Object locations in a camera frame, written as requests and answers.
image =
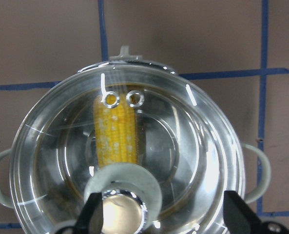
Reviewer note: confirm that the glass pot lid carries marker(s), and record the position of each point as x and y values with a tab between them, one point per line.
124	151

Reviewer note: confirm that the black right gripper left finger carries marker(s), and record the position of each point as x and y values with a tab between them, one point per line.
90	220

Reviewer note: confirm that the pale green cooking pot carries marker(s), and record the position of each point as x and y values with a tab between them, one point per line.
256	175

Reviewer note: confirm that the yellow plastic corn cob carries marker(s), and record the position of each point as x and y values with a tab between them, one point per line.
115	132

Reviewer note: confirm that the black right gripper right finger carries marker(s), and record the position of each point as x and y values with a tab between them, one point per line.
237	215

